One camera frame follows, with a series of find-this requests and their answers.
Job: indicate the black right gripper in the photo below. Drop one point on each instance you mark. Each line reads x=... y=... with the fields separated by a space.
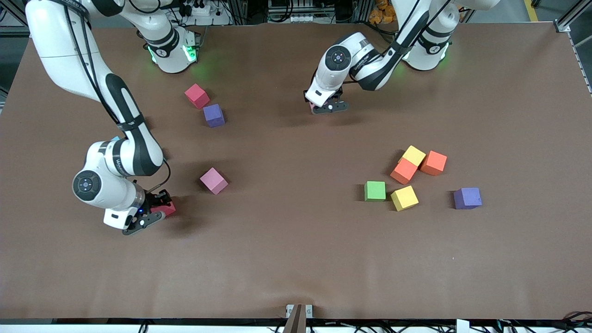
x=153 y=200

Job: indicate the red foam block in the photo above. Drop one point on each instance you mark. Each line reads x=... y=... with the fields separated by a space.
x=167 y=210
x=196 y=95

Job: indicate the pink foam block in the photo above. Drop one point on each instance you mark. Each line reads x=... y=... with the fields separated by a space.
x=314 y=109
x=213 y=179

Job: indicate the green foam block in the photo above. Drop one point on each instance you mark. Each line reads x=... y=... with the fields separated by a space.
x=374 y=191

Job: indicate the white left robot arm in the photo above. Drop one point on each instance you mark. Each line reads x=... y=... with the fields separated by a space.
x=330 y=69

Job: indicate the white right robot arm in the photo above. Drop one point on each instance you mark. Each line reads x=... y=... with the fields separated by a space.
x=60 y=46

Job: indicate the small white power strip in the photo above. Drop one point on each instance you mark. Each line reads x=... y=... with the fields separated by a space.
x=304 y=18

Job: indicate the dark equipment rack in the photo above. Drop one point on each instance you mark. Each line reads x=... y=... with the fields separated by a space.
x=333 y=7

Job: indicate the bag of orange fruits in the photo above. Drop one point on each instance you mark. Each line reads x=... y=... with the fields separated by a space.
x=381 y=14

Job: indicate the purple foam block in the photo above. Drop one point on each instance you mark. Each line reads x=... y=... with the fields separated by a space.
x=213 y=114
x=467 y=198

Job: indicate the yellow foam block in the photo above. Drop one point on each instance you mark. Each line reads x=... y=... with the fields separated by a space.
x=404 y=198
x=414 y=154

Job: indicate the orange foam block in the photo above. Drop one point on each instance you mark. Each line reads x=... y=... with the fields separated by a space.
x=403 y=171
x=434 y=163

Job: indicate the large white power strip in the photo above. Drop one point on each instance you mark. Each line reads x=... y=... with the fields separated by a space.
x=208 y=19

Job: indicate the white paper tag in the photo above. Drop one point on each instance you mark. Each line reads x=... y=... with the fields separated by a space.
x=462 y=326

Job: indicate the grey bracket with brown post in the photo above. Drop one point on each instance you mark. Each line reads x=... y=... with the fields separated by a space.
x=298 y=319

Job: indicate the aluminium frame profile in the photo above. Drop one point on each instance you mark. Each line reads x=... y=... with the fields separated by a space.
x=14 y=29
x=562 y=27

